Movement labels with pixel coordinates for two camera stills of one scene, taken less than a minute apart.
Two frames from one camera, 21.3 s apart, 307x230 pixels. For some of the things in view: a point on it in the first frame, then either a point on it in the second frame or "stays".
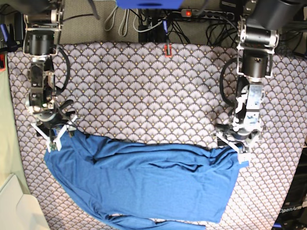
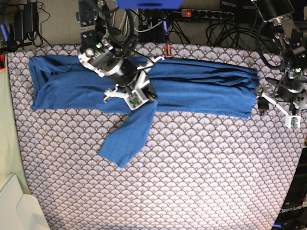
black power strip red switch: [192, 13] stays
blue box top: [149, 4] stays
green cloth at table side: [10, 160] stays
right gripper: [247, 132] → [290, 91]
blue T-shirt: [142, 187] → [185, 86]
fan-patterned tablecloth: [167, 93] stays
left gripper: [47, 120] → [109, 63]
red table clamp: [168, 50] stays
